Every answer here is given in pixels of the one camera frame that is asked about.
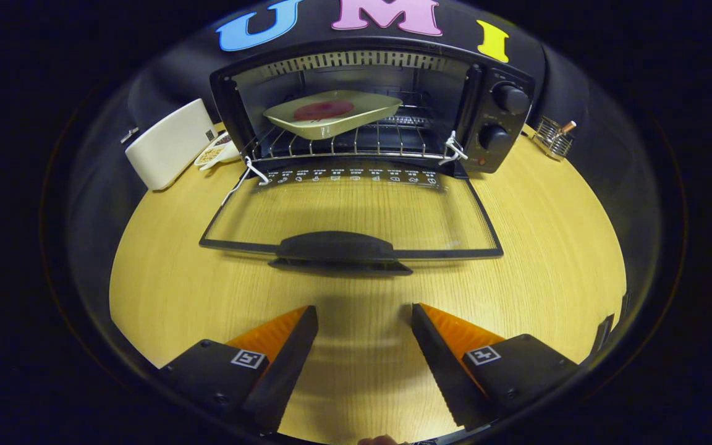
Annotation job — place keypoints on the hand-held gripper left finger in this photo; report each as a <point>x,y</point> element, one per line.
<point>288,371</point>

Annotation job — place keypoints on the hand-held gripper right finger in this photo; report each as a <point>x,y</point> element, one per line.
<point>439,371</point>

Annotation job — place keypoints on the cream square plate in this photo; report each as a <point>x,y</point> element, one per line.
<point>331,127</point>

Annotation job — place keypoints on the black toaster oven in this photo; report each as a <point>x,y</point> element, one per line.
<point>498,117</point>

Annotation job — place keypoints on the pink ham slice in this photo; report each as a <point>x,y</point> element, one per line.
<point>324,110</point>

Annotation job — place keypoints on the white bread toaster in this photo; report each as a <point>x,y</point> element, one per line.
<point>167,148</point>

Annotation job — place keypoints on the small white bowl of grains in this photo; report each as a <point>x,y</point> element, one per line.
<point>211,154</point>

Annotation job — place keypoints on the brown stick in basket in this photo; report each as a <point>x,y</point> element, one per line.
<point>569,126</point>

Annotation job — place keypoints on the silver metal clip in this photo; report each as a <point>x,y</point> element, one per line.
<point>128,135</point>

